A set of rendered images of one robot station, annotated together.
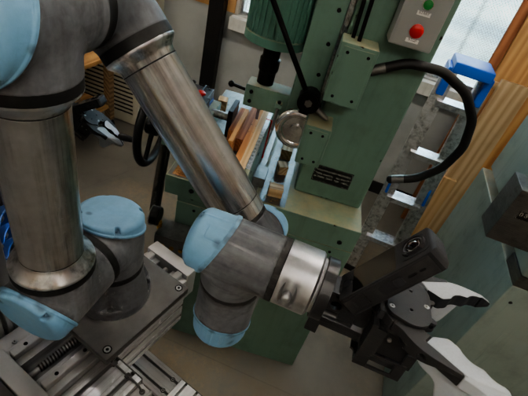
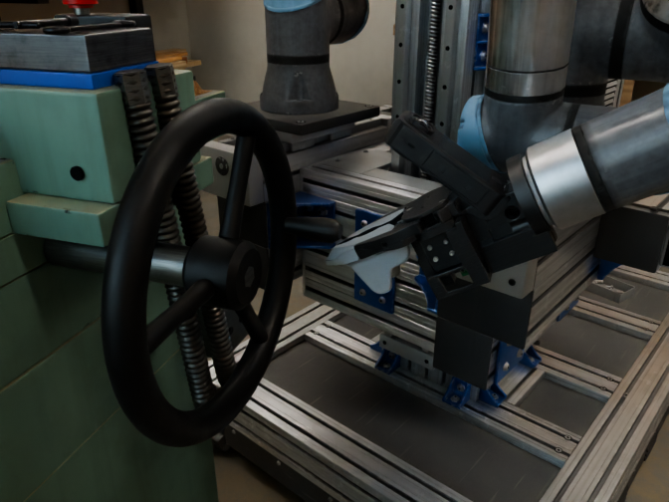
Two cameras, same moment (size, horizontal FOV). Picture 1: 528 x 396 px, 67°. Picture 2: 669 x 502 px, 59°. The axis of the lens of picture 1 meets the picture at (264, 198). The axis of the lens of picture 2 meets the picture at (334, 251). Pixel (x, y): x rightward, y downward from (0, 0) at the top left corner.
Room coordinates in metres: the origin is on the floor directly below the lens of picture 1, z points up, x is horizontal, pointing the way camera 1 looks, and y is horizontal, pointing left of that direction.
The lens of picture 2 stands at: (1.56, 0.66, 1.04)
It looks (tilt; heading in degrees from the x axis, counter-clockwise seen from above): 25 degrees down; 198
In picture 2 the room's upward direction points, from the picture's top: straight up
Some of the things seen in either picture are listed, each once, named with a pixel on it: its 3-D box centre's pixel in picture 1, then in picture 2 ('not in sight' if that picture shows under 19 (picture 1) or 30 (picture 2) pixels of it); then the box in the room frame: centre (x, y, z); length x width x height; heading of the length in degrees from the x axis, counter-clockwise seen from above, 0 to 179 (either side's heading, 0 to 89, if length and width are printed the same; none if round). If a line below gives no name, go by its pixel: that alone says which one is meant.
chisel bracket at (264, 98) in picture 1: (267, 98); not in sight; (1.15, 0.07, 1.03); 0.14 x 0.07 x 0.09; 89
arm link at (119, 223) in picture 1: (109, 236); (299, 13); (0.48, 0.25, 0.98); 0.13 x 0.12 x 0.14; 171
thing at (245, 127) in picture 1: (246, 128); not in sight; (1.12, 0.12, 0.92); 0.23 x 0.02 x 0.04; 179
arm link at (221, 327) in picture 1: (229, 294); not in sight; (0.33, 0.01, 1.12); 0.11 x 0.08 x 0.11; 171
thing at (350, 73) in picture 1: (350, 71); not in sight; (1.00, -0.12, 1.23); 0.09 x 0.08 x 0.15; 89
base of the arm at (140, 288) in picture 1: (112, 274); (299, 80); (0.49, 0.25, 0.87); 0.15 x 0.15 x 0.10
